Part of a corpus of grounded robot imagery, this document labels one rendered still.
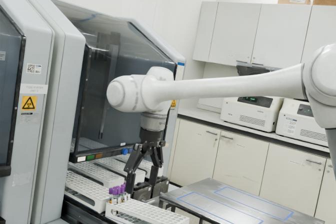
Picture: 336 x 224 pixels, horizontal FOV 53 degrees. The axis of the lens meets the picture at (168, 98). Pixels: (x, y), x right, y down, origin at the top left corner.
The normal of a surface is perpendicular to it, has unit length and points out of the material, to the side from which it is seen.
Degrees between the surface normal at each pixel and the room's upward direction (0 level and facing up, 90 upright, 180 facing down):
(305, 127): 90
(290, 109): 59
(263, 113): 90
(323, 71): 83
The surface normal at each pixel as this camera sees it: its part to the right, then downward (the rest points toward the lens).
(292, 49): -0.56, -0.01
